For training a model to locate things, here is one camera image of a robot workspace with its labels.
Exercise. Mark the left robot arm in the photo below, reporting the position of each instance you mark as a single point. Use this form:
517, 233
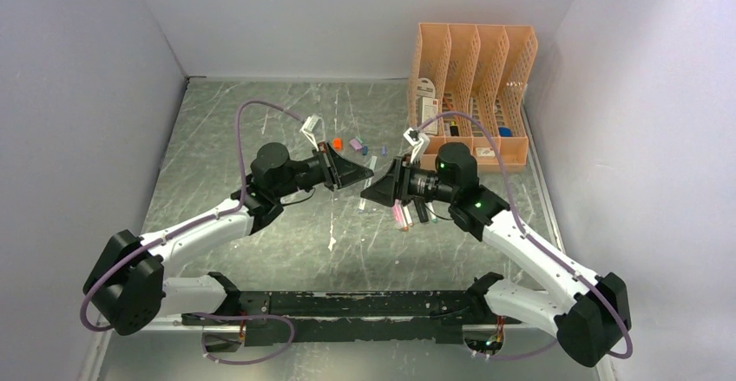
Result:
133, 281

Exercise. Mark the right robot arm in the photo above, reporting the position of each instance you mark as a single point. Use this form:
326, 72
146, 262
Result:
588, 314

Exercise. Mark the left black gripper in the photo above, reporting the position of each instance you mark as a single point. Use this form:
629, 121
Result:
338, 172

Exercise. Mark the purple highlighter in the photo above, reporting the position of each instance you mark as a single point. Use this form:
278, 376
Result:
398, 214

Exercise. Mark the white packaged item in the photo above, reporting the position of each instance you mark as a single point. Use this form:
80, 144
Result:
426, 100

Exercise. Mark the teal capped white marker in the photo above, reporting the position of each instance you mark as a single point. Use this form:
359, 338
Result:
432, 215

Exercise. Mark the aluminium rail frame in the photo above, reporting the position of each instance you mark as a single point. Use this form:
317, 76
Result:
476, 305

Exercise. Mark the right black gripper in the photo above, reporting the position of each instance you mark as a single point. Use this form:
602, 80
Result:
387, 189

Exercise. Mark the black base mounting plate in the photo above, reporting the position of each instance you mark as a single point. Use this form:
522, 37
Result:
269, 318

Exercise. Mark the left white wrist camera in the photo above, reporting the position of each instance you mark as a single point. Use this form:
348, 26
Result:
313, 129

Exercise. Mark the orange mesh file organizer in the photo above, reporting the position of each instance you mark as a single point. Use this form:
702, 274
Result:
481, 73

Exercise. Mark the orange highlighter cap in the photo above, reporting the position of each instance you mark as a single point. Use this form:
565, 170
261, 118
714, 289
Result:
337, 144

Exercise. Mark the black orange highlighter body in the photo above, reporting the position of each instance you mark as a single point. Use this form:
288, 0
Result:
422, 213

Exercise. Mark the green capped orange marker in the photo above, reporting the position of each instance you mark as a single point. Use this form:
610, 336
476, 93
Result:
408, 222

